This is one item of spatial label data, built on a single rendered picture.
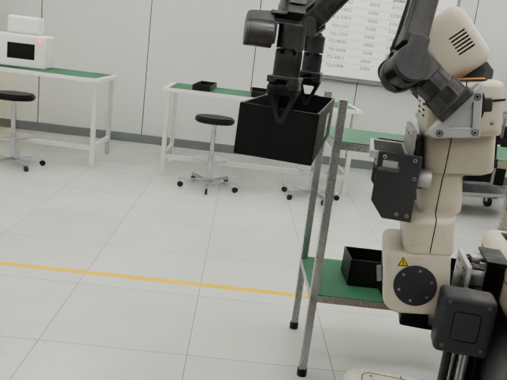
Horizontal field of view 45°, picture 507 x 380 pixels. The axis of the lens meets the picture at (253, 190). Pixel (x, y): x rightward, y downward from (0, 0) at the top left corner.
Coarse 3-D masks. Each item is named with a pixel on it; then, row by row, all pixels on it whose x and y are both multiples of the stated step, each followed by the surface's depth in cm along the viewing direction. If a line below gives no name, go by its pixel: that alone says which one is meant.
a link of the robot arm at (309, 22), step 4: (304, 20) 173; (308, 20) 173; (312, 20) 172; (304, 24) 174; (308, 24) 173; (312, 24) 172; (308, 28) 174; (312, 28) 173; (320, 28) 179; (324, 28) 180; (308, 32) 175; (312, 32) 174; (316, 32) 176; (320, 32) 178; (312, 36) 175
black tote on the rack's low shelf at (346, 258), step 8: (344, 248) 262; (352, 248) 262; (360, 248) 262; (344, 256) 260; (352, 256) 263; (360, 256) 263; (368, 256) 263; (376, 256) 263; (344, 264) 258; (352, 264) 246; (360, 264) 246; (368, 264) 246; (376, 264) 246; (344, 272) 256; (352, 272) 247; (360, 272) 247; (368, 272) 247; (352, 280) 248; (360, 280) 248; (368, 280) 248; (376, 280) 248; (376, 288) 249
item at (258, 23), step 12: (300, 0) 122; (252, 12) 124; (264, 12) 124; (276, 12) 124; (288, 12) 123; (300, 12) 123; (252, 24) 122; (264, 24) 123; (252, 36) 123; (264, 36) 123
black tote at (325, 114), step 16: (240, 112) 131; (256, 112) 130; (272, 112) 130; (304, 112) 128; (320, 112) 132; (240, 128) 132; (256, 128) 131; (272, 128) 130; (288, 128) 130; (304, 128) 129; (320, 128) 139; (240, 144) 132; (256, 144) 132; (272, 144) 131; (288, 144) 130; (304, 144) 130; (320, 144) 150; (288, 160) 131; (304, 160) 130
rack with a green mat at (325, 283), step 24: (336, 120) 219; (336, 144) 221; (360, 144) 221; (336, 168) 223; (504, 168) 223; (312, 192) 268; (312, 216) 271; (504, 216) 271; (312, 264) 268; (336, 264) 272; (312, 288) 233; (336, 288) 244; (360, 288) 247; (312, 312) 236
